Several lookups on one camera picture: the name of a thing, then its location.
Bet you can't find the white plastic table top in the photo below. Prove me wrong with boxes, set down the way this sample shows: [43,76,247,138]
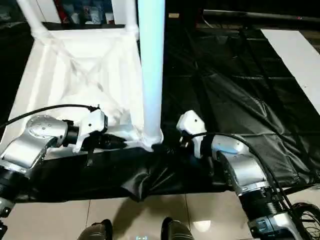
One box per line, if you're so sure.
[0,24,165,161]

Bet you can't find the black work mat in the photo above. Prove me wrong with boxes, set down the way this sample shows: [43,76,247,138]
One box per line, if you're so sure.
[0,20,320,204]

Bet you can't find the dark left robot foot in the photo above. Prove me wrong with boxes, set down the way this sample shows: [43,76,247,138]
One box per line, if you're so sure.
[79,218,114,240]

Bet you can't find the white glass door cabinet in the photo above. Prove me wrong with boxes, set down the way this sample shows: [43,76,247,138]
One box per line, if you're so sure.
[36,0,129,26]

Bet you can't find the red bottle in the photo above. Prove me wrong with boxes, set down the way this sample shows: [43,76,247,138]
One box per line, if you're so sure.
[61,4,71,24]

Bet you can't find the white flat board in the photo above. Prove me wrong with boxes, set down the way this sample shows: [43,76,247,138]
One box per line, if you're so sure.
[259,28,320,116]

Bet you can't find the dark metal bar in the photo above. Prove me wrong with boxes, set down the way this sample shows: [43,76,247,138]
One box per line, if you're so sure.
[203,8,320,23]

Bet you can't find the black left camera cable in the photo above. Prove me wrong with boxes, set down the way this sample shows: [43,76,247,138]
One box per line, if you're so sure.
[0,103,101,129]

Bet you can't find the black camera cable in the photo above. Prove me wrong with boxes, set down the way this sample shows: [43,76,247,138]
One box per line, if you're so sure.
[0,103,101,129]
[184,131,314,240]

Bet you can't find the black right camera cable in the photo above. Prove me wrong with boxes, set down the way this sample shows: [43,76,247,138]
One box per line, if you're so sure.
[184,131,314,240]

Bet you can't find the coiled black cables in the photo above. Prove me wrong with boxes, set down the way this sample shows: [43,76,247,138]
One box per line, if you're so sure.
[281,183,320,196]

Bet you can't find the black coiled floor cable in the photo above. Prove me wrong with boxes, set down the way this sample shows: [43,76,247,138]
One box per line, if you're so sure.
[291,201,320,240]

